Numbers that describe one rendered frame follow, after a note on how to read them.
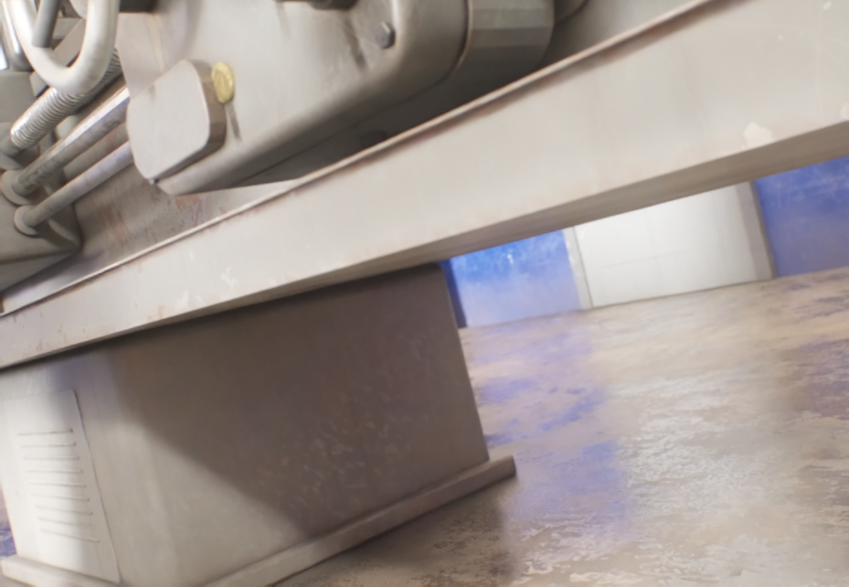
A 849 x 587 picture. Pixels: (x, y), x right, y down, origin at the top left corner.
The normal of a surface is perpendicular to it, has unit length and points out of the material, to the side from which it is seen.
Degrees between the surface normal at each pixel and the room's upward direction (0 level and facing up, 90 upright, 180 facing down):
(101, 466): 90
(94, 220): 90
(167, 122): 90
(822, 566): 0
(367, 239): 90
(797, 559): 0
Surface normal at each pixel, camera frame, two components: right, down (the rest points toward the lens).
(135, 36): -0.76, 0.19
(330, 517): 0.61, -0.14
